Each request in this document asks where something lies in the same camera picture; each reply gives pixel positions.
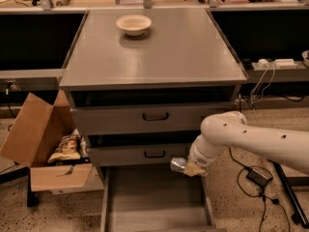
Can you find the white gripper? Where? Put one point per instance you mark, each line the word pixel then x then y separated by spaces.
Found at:
pixel 197 158

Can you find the silver redbull can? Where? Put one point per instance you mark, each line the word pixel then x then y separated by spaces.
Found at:
pixel 178 164

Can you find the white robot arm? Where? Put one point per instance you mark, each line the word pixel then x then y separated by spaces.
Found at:
pixel 230 129

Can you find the middle grey drawer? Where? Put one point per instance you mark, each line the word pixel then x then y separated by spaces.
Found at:
pixel 137 154

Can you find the top grey drawer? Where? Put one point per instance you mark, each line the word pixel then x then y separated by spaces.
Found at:
pixel 122 119

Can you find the bottom open grey drawer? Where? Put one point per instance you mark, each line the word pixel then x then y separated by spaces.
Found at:
pixel 153 198

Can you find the grey drawer cabinet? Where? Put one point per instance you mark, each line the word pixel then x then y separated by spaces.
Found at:
pixel 181 58

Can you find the black power adapter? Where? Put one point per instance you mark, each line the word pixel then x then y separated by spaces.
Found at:
pixel 258 178

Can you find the small bottle in box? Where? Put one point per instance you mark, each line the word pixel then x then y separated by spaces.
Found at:
pixel 83 148

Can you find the black metal stand leg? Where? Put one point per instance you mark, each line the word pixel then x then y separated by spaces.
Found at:
pixel 288 184

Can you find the snack chip bag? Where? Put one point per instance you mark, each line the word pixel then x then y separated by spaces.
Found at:
pixel 66 150

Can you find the white power strip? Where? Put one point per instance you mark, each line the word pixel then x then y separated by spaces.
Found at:
pixel 279 64

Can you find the white ceramic bowl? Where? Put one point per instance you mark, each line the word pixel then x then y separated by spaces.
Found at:
pixel 134 24

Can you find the open cardboard box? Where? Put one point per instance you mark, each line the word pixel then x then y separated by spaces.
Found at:
pixel 36 133

